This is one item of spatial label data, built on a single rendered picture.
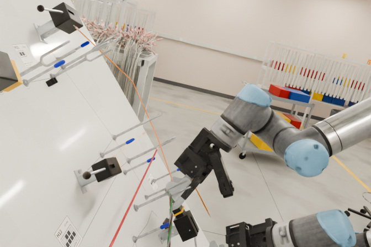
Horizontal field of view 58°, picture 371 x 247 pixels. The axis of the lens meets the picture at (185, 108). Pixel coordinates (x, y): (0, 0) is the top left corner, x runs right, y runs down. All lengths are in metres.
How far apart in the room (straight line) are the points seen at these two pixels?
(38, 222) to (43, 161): 0.11
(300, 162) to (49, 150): 0.47
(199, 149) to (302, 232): 0.29
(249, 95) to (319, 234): 0.32
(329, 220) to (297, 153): 0.15
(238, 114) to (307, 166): 0.19
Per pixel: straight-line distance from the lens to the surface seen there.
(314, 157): 0.71
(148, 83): 1.69
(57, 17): 0.77
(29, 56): 0.73
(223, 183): 0.81
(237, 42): 8.86
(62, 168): 0.63
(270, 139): 0.79
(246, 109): 0.78
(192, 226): 0.86
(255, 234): 0.84
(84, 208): 0.64
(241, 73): 8.95
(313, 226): 0.75
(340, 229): 0.74
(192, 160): 0.80
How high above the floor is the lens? 1.61
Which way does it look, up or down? 14 degrees down
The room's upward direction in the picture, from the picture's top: 14 degrees clockwise
